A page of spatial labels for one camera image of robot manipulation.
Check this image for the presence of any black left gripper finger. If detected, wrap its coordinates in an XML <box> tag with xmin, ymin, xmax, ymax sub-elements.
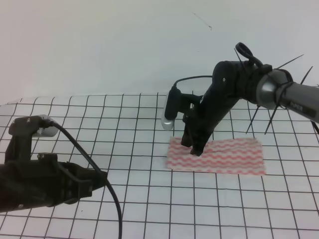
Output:
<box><xmin>72</xmin><ymin>164</ymin><xmax>107</xmax><ymax>199</ymax></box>

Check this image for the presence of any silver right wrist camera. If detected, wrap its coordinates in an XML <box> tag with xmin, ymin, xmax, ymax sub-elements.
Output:
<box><xmin>161</xmin><ymin>85</ymin><xmax>181</xmax><ymax>130</ymax></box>

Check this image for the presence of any black right camera cable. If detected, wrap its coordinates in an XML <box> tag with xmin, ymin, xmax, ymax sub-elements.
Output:
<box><xmin>171</xmin><ymin>75</ymin><xmax>214</xmax><ymax>90</ymax></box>

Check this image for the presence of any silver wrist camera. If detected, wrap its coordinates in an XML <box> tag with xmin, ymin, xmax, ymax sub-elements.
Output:
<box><xmin>8</xmin><ymin>114</ymin><xmax>59</xmax><ymax>138</ymax></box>
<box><xmin>161</xmin><ymin>85</ymin><xmax>181</xmax><ymax>130</ymax></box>

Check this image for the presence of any black left camera cable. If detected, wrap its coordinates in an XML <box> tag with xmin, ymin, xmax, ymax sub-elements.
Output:
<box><xmin>41</xmin><ymin>119</ymin><xmax>123</xmax><ymax>239</ymax></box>

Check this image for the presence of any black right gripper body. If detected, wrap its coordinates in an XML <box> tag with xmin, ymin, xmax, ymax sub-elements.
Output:
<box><xmin>183</xmin><ymin>82</ymin><xmax>239</xmax><ymax>146</ymax></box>

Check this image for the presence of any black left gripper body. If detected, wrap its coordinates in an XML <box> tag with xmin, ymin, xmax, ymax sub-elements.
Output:
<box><xmin>0</xmin><ymin>154</ymin><xmax>92</xmax><ymax>213</ymax></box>

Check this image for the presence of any pink wavy striped towel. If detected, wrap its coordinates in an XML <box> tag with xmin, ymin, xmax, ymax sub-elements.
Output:
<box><xmin>166</xmin><ymin>137</ymin><xmax>266</xmax><ymax>175</ymax></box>

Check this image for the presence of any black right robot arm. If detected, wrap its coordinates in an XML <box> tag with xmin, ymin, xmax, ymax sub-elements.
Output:
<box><xmin>181</xmin><ymin>61</ymin><xmax>319</xmax><ymax>156</ymax></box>

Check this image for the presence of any black camera cable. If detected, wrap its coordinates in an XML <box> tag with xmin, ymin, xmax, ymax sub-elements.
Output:
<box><xmin>41</xmin><ymin>119</ymin><xmax>123</xmax><ymax>239</ymax></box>
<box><xmin>171</xmin><ymin>75</ymin><xmax>214</xmax><ymax>90</ymax></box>

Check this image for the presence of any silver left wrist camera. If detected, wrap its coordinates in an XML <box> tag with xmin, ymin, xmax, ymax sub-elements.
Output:
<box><xmin>8</xmin><ymin>114</ymin><xmax>59</xmax><ymax>138</ymax></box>

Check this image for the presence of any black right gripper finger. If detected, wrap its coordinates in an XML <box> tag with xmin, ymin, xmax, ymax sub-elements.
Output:
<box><xmin>181</xmin><ymin>129</ymin><xmax>192</xmax><ymax>147</ymax></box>
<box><xmin>190</xmin><ymin>140</ymin><xmax>205</xmax><ymax>156</ymax></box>

